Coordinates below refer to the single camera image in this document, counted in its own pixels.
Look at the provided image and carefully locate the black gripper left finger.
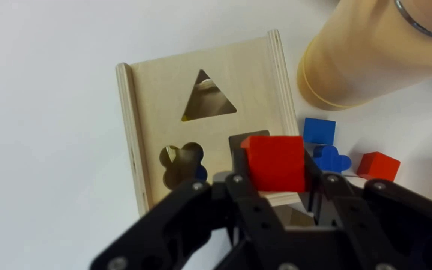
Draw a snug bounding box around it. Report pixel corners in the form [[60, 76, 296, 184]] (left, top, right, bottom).
[[89, 130, 288, 270]]

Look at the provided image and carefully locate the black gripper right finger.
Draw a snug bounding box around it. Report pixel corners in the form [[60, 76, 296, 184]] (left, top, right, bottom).
[[303, 155, 432, 270]]

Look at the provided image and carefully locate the orange-red cube block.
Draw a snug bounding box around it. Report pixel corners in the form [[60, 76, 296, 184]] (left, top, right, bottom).
[[240, 136, 306, 193]]

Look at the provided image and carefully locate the blue clover block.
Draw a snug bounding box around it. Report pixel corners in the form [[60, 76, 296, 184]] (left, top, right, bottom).
[[314, 146, 351, 175]]

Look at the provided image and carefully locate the blue square block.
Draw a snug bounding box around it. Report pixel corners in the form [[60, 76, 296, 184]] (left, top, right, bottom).
[[303, 119, 336, 146]]

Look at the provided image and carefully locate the wooden shape sorter box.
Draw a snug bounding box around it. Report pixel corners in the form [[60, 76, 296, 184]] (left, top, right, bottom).
[[116, 31, 300, 215]]

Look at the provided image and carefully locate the tan water bottle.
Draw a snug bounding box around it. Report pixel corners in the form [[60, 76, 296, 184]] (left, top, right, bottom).
[[297, 0, 432, 110]]

